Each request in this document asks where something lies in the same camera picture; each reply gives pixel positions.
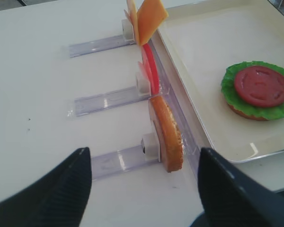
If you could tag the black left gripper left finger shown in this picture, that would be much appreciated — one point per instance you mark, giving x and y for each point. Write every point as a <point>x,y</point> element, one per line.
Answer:
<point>58,199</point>

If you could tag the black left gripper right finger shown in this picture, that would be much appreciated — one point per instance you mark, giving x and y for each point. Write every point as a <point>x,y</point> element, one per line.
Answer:
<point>230,198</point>

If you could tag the upright bread slice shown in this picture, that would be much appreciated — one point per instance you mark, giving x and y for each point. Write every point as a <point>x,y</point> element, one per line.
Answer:
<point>169,135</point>

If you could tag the green lettuce leaf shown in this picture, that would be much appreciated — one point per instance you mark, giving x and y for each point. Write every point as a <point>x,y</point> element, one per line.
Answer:
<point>232,97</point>

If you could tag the upright red tomato slice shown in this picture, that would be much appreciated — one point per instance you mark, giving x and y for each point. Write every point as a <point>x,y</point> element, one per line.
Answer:
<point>149,64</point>

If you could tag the leaning orange cheese slice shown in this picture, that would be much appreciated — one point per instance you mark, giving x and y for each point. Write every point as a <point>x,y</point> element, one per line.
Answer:
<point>150,16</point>

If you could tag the clear acrylic food rack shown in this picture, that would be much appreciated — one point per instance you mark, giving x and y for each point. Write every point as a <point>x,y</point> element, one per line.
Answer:
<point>148,152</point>

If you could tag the bottom bun slice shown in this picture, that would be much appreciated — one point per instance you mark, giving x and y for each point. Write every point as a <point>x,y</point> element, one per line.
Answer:
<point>248,112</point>

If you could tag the white plastic tray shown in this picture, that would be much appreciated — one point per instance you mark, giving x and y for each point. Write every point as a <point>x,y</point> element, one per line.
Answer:
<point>205,38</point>

